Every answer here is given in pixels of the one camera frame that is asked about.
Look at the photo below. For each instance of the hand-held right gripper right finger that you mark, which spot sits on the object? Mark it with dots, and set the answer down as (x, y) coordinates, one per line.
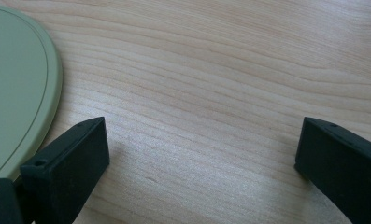
(345, 168)

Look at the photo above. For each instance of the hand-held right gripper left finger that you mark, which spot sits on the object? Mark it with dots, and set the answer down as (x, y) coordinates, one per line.
(66, 174)

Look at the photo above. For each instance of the green round plate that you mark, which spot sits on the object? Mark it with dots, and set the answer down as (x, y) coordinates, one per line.
(16, 90)

